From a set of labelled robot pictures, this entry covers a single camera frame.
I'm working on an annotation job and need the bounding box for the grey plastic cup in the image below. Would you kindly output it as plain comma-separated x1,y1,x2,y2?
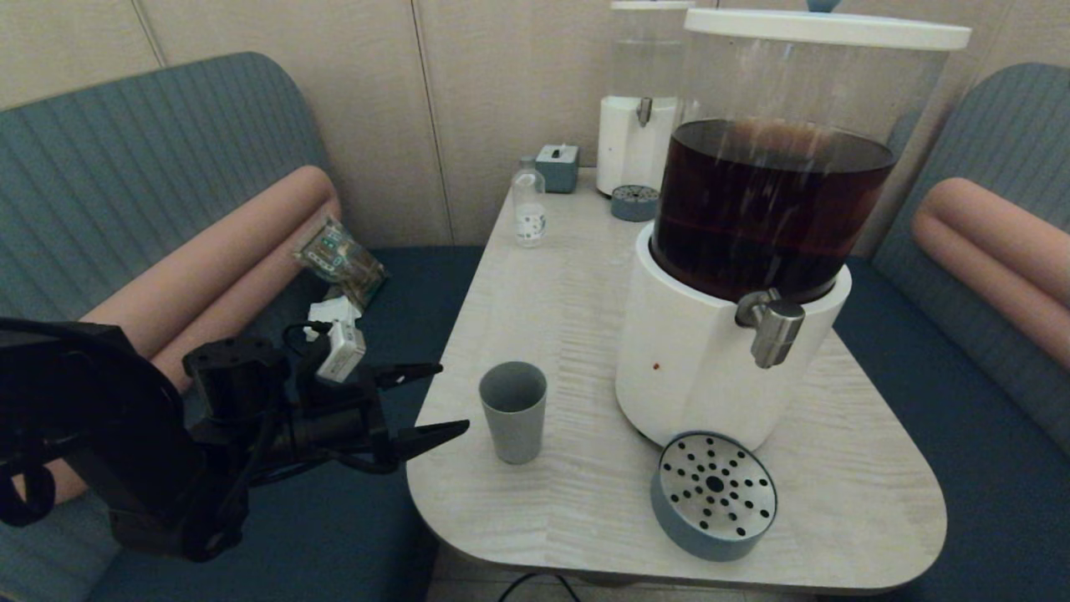
478,361,549,467

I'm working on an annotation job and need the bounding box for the white folded napkin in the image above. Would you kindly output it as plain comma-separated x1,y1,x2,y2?
306,294,363,329

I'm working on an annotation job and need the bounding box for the clear snack bag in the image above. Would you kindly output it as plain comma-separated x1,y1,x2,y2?
293,216,389,313

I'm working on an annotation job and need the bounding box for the small clear plastic bottle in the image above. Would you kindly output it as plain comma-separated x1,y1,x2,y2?
512,157,548,249

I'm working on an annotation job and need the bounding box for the pink cylindrical bolster cushion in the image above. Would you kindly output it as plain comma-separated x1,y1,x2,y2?
911,176,1070,374
0,165,343,508

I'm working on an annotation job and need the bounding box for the blue-grey tissue box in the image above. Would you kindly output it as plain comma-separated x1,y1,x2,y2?
535,144,581,195

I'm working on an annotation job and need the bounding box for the small blue-grey drip tray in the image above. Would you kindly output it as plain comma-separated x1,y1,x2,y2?
610,185,662,223

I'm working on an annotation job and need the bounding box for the large blue-grey drip tray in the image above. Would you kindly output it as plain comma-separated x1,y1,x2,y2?
650,431,779,563

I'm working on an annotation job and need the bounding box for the large dispenser with dark tea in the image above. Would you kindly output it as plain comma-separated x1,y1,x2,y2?
614,0,973,453

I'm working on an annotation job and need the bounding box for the small clear water dispenser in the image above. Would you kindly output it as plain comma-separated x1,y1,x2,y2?
597,0,696,200

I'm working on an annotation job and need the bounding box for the teal upholstered bench seat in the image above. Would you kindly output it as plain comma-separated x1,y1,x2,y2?
823,63,1070,602
0,52,487,602

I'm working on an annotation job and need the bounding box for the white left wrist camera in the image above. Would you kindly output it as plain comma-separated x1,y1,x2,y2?
316,322,368,385

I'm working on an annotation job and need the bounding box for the black floor cable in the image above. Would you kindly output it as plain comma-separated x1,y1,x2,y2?
499,572,580,602

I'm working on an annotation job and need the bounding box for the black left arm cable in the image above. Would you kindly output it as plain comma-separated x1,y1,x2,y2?
0,320,395,530

